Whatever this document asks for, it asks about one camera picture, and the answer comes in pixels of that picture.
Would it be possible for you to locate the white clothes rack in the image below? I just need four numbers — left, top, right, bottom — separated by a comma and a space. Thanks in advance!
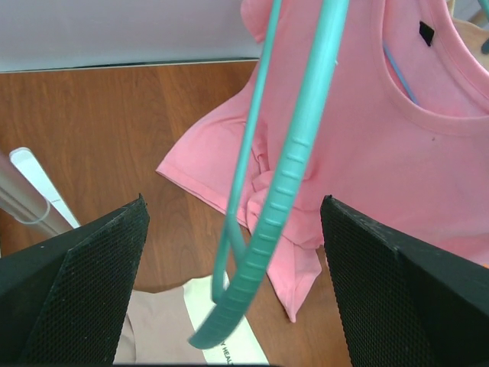
1, 147, 80, 237

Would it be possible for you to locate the blue thin hanger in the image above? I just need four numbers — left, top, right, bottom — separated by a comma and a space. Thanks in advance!
382, 41, 419, 106

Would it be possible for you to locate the teal clothes hanger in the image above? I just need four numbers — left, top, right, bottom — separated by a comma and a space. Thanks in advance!
189, 1, 349, 349

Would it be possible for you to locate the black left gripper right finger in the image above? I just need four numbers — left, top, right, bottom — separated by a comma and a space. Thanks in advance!
320, 196, 488, 366

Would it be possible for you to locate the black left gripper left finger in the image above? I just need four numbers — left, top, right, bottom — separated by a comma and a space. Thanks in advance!
1, 196, 149, 365

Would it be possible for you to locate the pink t-shirt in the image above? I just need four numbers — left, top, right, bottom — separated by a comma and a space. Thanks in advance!
157, 0, 488, 322

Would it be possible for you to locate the mauve underwear white waistband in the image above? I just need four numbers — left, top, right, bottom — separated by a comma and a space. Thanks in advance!
114, 276, 269, 366

